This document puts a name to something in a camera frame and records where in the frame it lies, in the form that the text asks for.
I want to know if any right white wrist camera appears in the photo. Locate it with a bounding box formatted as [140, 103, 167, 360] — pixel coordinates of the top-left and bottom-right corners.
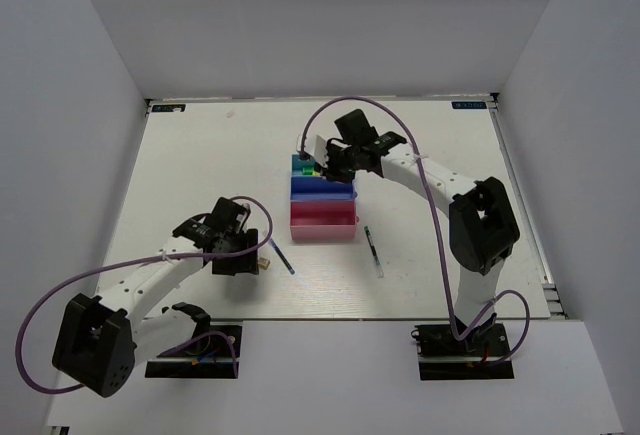
[296, 134, 328, 168]

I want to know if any light blue drawer container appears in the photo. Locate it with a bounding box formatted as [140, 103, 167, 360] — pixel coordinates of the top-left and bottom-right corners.
[291, 153, 322, 177]

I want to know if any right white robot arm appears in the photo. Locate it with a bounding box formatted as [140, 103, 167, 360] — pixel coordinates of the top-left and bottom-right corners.
[306, 109, 520, 354]

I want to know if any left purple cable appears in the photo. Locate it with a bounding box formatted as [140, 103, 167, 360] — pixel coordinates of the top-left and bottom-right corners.
[14, 195, 274, 395]

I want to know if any small tan eraser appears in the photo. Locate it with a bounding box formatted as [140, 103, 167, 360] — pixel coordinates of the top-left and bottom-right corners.
[257, 257, 271, 270]

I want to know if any dark blue drawer container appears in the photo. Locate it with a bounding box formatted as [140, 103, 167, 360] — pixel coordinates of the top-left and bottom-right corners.
[290, 176, 357, 201]

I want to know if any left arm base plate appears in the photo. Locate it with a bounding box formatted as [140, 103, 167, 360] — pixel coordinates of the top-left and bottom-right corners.
[144, 323, 243, 380]

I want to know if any left blue corner label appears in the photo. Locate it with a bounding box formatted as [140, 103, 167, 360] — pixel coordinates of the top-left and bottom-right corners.
[151, 104, 186, 113]

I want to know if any pink drawer container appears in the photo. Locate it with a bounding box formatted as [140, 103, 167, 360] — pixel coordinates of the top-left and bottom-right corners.
[289, 199, 358, 242]

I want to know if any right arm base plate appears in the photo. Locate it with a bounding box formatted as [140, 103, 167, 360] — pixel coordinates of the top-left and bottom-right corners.
[411, 324, 515, 381]

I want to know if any purple cable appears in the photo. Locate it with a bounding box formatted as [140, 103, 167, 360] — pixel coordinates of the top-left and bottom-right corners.
[297, 96, 532, 366]
[14, 195, 274, 395]

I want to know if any right blue corner label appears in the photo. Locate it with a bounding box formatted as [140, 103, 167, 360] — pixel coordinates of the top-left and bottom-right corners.
[451, 100, 487, 110]

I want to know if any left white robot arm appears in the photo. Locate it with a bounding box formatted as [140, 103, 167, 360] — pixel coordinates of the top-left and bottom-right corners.
[52, 196, 263, 398]

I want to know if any green ink pen refill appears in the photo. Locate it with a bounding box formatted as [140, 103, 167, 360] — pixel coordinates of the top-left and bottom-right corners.
[364, 225, 384, 278]

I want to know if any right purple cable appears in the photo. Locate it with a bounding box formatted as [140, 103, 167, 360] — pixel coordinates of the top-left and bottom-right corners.
[297, 96, 532, 366]

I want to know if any blue corner label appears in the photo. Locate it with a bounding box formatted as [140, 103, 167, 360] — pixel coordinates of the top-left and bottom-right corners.
[451, 100, 487, 110]
[151, 104, 186, 113]

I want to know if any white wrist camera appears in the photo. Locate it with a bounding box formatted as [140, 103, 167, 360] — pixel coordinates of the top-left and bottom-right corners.
[235, 202, 251, 232]
[296, 134, 328, 168]

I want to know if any blue ink pen refill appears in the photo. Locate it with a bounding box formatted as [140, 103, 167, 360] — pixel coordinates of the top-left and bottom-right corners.
[269, 237, 296, 275]

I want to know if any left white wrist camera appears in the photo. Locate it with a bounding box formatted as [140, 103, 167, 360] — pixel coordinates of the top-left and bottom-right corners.
[235, 202, 251, 232]

